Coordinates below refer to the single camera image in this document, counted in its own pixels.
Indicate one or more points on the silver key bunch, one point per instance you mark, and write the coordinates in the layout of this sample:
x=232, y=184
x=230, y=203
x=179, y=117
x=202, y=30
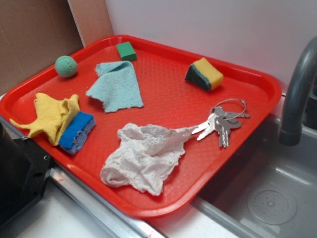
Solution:
x=222, y=122

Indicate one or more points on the red plastic tray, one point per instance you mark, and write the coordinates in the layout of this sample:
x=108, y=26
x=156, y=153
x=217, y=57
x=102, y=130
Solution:
x=169, y=101

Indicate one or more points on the brown cardboard panel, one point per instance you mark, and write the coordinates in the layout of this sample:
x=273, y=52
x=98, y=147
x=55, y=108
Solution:
x=33, y=34

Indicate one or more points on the blue sponge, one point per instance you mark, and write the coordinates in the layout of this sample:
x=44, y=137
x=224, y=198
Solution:
x=75, y=135

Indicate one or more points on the grey sink basin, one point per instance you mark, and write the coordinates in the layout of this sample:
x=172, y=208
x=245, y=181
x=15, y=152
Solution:
x=266, y=189

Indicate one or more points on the white crumpled cloth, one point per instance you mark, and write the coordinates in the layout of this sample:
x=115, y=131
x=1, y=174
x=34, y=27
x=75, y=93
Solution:
x=146, y=156

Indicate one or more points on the green textured ball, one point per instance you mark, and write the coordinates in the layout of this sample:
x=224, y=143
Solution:
x=66, y=66

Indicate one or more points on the grey faucet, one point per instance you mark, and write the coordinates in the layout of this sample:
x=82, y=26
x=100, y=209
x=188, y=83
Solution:
x=300, y=105

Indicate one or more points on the light blue cloth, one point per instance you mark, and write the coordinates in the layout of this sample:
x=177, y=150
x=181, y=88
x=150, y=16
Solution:
x=116, y=87

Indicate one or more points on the yellow cloth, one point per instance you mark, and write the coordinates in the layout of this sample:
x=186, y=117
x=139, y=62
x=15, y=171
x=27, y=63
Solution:
x=53, y=117

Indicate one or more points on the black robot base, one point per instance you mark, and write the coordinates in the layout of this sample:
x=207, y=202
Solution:
x=24, y=170

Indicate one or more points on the green block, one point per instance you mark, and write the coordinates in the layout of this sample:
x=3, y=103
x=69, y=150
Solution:
x=126, y=52

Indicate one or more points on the yellow and green sponge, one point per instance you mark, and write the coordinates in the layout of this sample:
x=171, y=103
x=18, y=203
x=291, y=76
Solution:
x=204, y=75

